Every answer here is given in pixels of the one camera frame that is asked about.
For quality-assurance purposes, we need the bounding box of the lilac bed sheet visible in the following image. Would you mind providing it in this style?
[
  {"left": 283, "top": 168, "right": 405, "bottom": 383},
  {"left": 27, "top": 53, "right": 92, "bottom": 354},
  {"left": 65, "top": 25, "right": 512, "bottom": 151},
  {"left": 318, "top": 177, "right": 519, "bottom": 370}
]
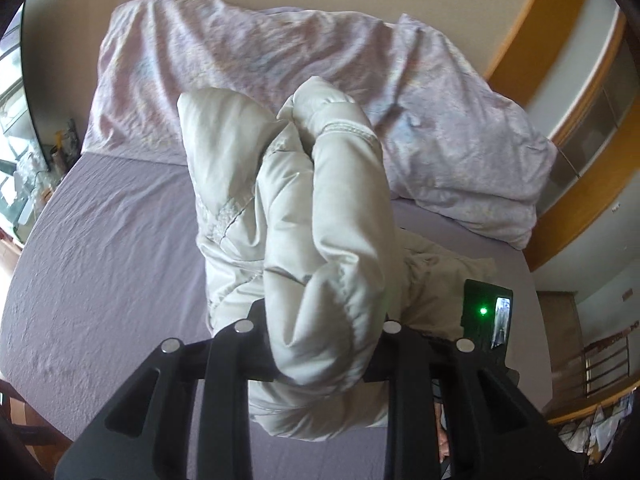
[{"left": 1, "top": 154, "right": 552, "bottom": 479}]

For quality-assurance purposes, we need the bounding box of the beige puffer jacket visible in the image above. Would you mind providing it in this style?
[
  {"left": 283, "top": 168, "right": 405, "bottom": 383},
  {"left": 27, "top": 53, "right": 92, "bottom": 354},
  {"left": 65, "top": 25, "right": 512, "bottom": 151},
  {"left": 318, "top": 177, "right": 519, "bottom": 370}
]
[{"left": 177, "top": 77, "right": 497, "bottom": 441}]

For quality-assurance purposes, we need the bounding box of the dark wooden chair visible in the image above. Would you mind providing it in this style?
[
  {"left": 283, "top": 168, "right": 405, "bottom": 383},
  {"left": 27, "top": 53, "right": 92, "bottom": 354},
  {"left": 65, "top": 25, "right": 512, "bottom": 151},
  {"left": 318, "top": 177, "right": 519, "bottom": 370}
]
[{"left": 1, "top": 380, "right": 72, "bottom": 479}]

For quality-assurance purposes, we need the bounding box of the glass balcony door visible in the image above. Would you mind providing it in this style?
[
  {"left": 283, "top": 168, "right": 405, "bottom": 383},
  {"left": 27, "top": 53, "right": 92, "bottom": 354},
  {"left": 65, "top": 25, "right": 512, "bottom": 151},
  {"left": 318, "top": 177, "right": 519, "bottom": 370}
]
[{"left": 0, "top": 9, "right": 58, "bottom": 245}]

